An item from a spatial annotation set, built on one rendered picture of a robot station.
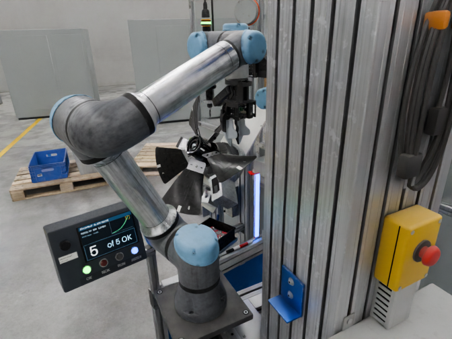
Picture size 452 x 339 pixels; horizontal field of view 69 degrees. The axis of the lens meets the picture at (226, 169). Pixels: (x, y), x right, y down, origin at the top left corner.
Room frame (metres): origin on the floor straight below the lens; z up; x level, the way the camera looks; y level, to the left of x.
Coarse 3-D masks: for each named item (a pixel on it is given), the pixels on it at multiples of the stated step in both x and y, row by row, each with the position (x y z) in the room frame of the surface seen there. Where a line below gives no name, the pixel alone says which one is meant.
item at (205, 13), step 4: (204, 4) 1.58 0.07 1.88; (204, 8) 1.58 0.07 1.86; (204, 12) 1.57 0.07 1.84; (208, 12) 1.57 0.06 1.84; (204, 16) 1.57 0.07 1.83; (208, 16) 1.57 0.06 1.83; (212, 88) 1.58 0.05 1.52; (208, 92) 1.57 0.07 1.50; (212, 92) 1.58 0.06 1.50; (208, 96) 1.57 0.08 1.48; (212, 96) 1.58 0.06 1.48; (208, 104) 1.58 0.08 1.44; (212, 104) 1.59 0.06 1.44
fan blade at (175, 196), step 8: (184, 176) 1.56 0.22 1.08; (192, 176) 1.56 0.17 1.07; (200, 176) 1.57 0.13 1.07; (176, 184) 1.54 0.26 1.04; (184, 184) 1.53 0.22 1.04; (192, 184) 1.53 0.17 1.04; (200, 184) 1.54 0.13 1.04; (168, 192) 1.52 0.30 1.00; (176, 192) 1.51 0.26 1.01; (184, 192) 1.50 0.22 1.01; (192, 192) 1.51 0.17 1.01; (200, 192) 1.51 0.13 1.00; (168, 200) 1.49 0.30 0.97; (176, 200) 1.48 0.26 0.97; (184, 200) 1.48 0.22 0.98; (192, 200) 1.48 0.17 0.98; (200, 200) 1.48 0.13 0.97; (176, 208) 1.46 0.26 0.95; (184, 208) 1.45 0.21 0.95; (192, 208) 1.45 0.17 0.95; (200, 208) 1.45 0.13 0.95
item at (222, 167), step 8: (208, 160) 1.51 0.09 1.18; (216, 160) 1.49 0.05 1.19; (224, 160) 1.47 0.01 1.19; (232, 160) 1.47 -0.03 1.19; (240, 160) 1.45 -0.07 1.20; (248, 160) 1.43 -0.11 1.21; (216, 168) 1.42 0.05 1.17; (224, 168) 1.41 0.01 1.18; (232, 168) 1.39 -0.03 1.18; (216, 176) 1.37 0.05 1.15; (224, 176) 1.35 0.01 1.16
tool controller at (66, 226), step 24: (96, 216) 0.87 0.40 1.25; (120, 216) 0.90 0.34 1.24; (48, 240) 0.78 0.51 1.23; (72, 240) 0.80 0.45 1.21; (96, 240) 0.83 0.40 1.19; (120, 240) 0.87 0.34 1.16; (72, 264) 0.78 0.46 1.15; (96, 264) 0.81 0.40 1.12; (120, 264) 0.84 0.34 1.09; (72, 288) 0.75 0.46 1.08
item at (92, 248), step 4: (88, 244) 0.82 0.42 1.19; (92, 244) 0.82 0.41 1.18; (96, 244) 0.83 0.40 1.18; (100, 244) 0.84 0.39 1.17; (84, 248) 0.81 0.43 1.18; (88, 248) 0.81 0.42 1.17; (92, 248) 0.82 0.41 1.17; (96, 248) 0.83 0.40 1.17; (100, 248) 0.83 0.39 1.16; (88, 252) 0.81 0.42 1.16; (92, 252) 0.82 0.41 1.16; (96, 252) 0.82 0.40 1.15; (100, 252) 0.83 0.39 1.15; (88, 256) 0.81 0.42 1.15; (92, 256) 0.81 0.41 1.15; (96, 256) 0.82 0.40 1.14; (88, 260) 0.80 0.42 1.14
